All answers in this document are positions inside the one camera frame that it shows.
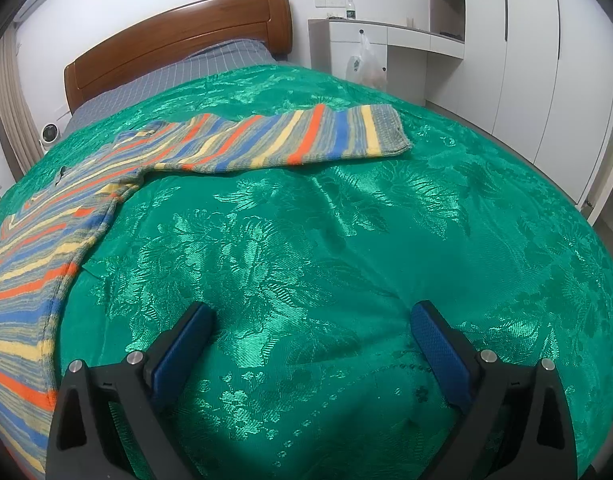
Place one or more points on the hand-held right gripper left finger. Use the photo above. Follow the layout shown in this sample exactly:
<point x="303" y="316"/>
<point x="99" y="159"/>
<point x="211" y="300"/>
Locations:
<point x="184" y="355"/>

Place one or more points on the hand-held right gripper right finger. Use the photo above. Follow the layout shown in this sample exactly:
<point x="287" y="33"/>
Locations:
<point x="439" y="355"/>

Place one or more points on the striped colourful towel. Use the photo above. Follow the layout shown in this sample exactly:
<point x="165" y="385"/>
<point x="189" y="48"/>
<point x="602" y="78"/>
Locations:
<point x="286" y="135"/>

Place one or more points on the green floral bedspread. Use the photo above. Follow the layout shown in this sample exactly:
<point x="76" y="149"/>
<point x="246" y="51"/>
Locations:
<point x="311" y="235"/>

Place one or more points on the small white fan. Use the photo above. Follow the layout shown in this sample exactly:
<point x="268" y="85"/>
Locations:
<point x="50" y="133"/>

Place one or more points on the white plastic bag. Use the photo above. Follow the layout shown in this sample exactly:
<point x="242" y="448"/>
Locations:
<point x="366" y="67"/>

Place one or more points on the beige curtain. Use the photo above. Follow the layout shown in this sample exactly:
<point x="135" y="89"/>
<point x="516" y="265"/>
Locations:
<point x="11" y="110"/>

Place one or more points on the white wardrobe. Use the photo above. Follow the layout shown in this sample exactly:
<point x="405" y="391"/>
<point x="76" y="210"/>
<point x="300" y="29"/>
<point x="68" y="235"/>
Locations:
<point x="531" y="60"/>

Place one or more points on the white desk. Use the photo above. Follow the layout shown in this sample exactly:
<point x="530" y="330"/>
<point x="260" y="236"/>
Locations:
<point x="411" y="40"/>

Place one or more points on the wooden headboard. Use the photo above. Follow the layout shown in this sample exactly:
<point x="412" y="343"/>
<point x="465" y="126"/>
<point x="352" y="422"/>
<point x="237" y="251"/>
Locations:
<point x="186" y="25"/>

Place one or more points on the clear water bottle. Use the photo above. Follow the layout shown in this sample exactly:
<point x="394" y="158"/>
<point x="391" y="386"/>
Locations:
<point x="351" y="9"/>

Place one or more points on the white wall socket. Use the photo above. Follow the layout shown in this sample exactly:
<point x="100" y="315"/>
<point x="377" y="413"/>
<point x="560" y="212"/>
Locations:
<point x="329" y="2"/>

